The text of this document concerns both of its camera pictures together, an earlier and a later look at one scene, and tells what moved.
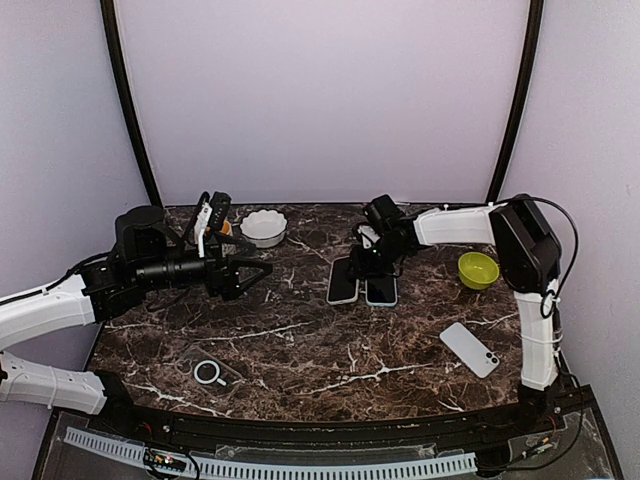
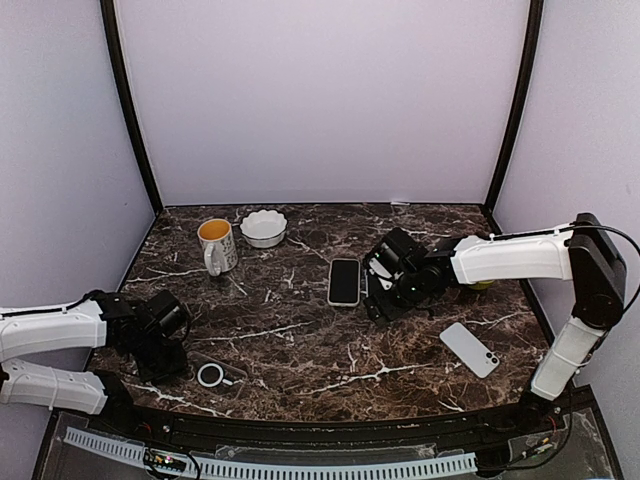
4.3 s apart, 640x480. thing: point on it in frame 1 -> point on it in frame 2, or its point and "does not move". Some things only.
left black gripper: [226, 284] -> [178, 365]
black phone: [343, 284] does not move
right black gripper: [361, 267] -> [377, 304]
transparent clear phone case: [208, 372] does not move
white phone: [475, 353] does not move
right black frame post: [535, 26] does not move
